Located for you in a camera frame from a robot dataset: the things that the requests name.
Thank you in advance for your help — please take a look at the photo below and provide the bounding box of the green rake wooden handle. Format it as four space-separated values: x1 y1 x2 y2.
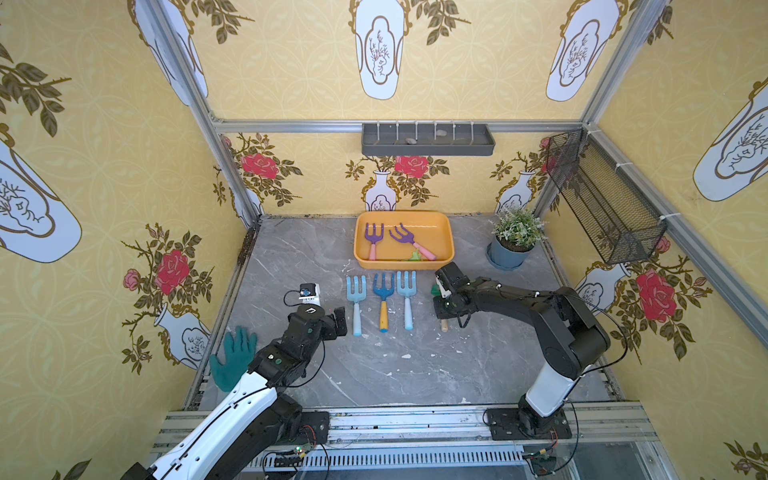
431 283 449 332

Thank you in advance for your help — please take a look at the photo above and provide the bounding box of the light blue hand rake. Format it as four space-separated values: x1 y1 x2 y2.
346 275 367 337

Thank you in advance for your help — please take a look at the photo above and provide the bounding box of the dark blue rake yellow handle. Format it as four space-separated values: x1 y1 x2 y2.
373 272 395 333

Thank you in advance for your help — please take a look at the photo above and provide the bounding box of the purple rake pink handle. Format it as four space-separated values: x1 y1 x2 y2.
389 223 437 261
364 223 384 261

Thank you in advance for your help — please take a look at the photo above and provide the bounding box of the orange plastic storage tray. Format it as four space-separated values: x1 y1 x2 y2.
354 210 455 271

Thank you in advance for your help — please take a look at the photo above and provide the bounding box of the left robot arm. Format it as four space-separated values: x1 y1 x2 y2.
122 304 348 479

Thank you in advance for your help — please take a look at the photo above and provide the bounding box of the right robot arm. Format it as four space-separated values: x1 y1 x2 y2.
433 262 611 430

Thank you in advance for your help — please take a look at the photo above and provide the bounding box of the green rubber glove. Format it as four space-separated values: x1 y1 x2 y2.
210 326 258 392

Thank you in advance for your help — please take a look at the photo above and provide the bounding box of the potted green plant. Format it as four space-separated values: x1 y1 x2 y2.
487 208 546 270

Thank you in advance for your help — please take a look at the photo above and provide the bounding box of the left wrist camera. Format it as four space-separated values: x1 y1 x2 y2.
298 282 321 306

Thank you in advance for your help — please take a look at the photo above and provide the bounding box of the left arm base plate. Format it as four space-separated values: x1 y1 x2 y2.
280 410 330 445

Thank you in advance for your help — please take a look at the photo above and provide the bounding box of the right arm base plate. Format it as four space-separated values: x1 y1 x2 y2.
483 406 573 442

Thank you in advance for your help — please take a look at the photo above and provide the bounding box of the grey wall shelf tray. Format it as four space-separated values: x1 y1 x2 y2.
361 121 496 157

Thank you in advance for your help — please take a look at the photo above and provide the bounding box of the black wire mesh basket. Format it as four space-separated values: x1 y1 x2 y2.
545 130 667 264

